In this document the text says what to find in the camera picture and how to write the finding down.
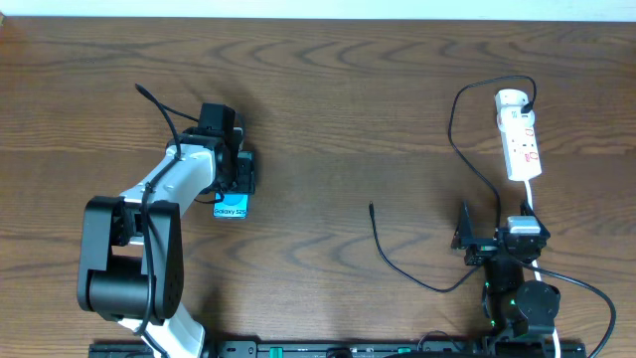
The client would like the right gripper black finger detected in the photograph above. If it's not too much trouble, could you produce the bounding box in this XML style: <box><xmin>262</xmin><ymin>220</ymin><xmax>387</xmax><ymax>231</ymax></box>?
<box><xmin>451</xmin><ymin>202</ymin><xmax>475</xmax><ymax>250</ymax></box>
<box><xmin>520</xmin><ymin>200</ymin><xmax>551</xmax><ymax>236</ymax></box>

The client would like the blue Galaxy smartphone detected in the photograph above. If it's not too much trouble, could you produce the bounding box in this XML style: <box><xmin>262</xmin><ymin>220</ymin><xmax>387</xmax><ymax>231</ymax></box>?
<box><xmin>213</xmin><ymin>194</ymin><xmax>249</xmax><ymax>219</ymax></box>

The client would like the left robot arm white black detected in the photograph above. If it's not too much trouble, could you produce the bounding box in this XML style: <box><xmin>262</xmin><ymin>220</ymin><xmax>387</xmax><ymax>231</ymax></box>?
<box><xmin>77</xmin><ymin>123</ymin><xmax>255</xmax><ymax>357</ymax></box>

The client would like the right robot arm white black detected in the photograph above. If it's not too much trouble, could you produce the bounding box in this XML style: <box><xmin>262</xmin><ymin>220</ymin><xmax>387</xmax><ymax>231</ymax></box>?
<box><xmin>451</xmin><ymin>202</ymin><xmax>560</xmax><ymax>355</ymax></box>

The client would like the white usb charger plug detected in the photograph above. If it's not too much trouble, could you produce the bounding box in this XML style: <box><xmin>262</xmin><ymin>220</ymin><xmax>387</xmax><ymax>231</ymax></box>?
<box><xmin>497</xmin><ymin>105</ymin><xmax>536</xmax><ymax>132</ymax></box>

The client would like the white power strip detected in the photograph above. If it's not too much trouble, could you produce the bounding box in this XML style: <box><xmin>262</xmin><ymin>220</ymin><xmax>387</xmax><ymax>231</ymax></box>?
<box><xmin>495</xmin><ymin>89</ymin><xmax>542</xmax><ymax>182</ymax></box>

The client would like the white power strip cord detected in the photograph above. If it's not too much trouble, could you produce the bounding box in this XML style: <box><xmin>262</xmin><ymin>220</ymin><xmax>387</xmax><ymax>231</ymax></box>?
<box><xmin>523</xmin><ymin>179</ymin><xmax>562</xmax><ymax>358</ymax></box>

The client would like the black charger cable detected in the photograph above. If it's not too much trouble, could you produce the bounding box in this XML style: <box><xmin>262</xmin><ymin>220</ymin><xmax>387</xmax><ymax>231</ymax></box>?
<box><xmin>368</xmin><ymin>75</ymin><xmax>539</xmax><ymax>294</ymax></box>

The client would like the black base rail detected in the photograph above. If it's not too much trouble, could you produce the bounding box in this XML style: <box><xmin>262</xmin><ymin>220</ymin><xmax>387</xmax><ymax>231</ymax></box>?
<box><xmin>87</xmin><ymin>338</ymin><xmax>587</xmax><ymax>358</ymax></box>

